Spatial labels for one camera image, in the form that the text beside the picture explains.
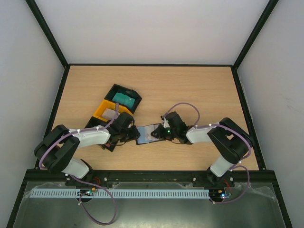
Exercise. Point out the light blue slotted cable duct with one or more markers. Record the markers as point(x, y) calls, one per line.
point(121, 194)

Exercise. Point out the black card holder wallet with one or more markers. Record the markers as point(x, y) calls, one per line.
point(141, 139)

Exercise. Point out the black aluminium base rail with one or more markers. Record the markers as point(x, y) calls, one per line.
point(196, 178)

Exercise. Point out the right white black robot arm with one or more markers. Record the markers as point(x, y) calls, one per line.
point(232, 142)

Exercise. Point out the black bin with red cards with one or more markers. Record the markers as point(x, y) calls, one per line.
point(99, 136)

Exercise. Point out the white cards stack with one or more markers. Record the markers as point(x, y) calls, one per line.
point(110, 114)

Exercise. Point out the yellow bin with white cards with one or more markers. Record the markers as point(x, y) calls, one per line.
point(111, 105)

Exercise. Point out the teal cards stack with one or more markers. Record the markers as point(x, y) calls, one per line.
point(123, 100)

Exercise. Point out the black bin with teal cards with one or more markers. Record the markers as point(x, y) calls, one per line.
point(129, 92)

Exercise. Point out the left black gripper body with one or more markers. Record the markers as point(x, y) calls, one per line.
point(126, 136)

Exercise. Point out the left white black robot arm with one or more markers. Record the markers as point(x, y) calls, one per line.
point(56, 151)

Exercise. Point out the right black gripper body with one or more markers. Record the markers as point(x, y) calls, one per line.
point(159, 132)

